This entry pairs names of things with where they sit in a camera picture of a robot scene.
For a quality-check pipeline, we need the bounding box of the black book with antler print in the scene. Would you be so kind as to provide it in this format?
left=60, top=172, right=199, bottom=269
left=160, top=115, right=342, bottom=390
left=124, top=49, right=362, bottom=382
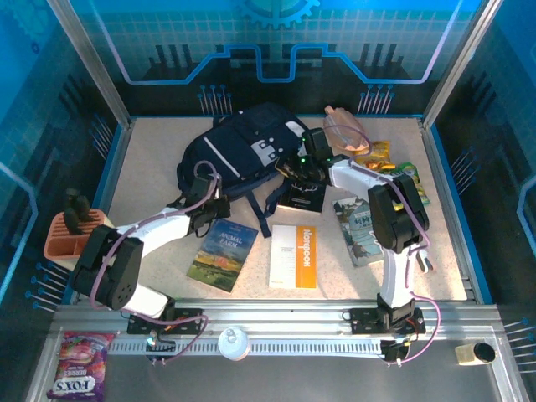
left=278, top=178, right=327, bottom=214

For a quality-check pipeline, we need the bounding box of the Animal Farm paperback book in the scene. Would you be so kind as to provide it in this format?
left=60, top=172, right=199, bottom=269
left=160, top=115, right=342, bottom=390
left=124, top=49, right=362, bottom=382
left=186, top=218, right=260, bottom=294

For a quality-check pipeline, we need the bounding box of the translucent pink pencil pouch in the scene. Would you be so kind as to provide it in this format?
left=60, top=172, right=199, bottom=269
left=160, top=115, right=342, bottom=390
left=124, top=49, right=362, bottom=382
left=322, top=105, right=372, bottom=152

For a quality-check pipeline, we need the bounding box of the navy blue backpack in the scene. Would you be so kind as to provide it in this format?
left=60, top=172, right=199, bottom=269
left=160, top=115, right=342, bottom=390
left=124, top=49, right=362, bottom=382
left=175, top=102, right=313, bottom=240

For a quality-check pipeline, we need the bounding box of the white and orange notebook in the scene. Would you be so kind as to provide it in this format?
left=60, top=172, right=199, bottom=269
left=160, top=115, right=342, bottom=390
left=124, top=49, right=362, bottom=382
left=268, top=224, right=318, bottom=290

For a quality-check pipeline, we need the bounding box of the yellow chips bag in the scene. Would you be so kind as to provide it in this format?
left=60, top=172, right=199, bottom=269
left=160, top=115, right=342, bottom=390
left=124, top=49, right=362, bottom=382
left=351, top=141, right=397, bottom=173

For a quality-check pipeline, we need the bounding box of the green Fox's candy bag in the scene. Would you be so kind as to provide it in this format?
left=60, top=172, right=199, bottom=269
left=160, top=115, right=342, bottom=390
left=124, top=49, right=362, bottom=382
left=384, top=162, right=432, bottom=207

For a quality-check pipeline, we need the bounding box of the purple Fox's berries candy bag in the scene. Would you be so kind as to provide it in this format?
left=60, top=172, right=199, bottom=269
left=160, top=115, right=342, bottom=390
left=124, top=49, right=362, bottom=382
left=45, top=331, right=116, bottom=401

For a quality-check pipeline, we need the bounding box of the white round lid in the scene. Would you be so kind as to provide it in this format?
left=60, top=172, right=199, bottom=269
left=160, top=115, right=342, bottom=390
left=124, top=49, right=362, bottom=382
left=217, top=327, right=251, bottom=361

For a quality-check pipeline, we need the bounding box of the small black electronics board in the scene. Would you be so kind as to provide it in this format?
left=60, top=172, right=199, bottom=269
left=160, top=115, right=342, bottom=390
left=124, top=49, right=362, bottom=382
left=379, top=338, right=410, bottom=366
left=144, top=332, right=177, bottom=365

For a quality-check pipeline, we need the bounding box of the small white plastic hook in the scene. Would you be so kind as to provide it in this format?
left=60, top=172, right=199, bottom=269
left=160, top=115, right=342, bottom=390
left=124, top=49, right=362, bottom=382
left=416, top=250, right=436, bottom=276

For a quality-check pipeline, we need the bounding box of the orange and cream knife block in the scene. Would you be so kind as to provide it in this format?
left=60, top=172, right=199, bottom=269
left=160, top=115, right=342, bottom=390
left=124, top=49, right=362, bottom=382
left=43, top=208, right=113, bottom=273

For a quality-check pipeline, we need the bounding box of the beige sponge block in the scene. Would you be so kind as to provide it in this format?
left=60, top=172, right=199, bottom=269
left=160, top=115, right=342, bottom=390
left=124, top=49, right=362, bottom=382
left=455, top=343, right=477, bottom=366

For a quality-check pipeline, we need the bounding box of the black round cap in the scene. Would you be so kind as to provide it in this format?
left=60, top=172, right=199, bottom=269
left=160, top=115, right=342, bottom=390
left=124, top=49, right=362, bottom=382
left=472, top=342, right=497, bottom=363

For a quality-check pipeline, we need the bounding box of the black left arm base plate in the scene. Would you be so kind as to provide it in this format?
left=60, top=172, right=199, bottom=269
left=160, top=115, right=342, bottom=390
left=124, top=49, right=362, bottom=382
left=126, top=307, right=206, bottom=336

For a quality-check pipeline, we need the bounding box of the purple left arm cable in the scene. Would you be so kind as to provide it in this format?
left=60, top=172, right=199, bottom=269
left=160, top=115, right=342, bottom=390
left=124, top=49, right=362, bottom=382
left=90, top=161, right=221, bottom=363

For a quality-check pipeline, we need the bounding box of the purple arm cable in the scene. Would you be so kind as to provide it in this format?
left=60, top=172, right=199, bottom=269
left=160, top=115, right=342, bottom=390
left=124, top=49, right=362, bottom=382
left=90, top=161, right=221, bottom=363
left=317, top=125, right=441, bottom=365

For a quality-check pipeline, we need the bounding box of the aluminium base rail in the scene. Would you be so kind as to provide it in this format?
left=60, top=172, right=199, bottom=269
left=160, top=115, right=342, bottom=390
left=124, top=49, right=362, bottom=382
left=49, top=297, right=510, bottom=340

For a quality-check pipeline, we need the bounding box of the white slotted cable duct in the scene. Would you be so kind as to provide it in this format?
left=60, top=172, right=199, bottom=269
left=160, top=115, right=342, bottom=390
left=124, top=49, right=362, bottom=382
left=106, top=338, right=384, bottom=358

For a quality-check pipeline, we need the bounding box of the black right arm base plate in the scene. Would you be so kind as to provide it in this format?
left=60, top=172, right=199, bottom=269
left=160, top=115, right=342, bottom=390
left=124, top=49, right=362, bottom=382
left=349, top=307, right=426, bottom=336

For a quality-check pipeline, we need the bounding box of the aluminium frame post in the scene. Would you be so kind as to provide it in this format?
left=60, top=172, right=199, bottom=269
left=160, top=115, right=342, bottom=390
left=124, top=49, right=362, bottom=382
left=420, top=0, right=506, bottom=131
left=45, top=0, right=134, bottom=129

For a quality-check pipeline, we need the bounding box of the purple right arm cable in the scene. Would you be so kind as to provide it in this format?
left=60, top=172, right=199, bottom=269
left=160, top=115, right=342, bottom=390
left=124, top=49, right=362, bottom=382
left=317, top=125, right=441, bottom=365

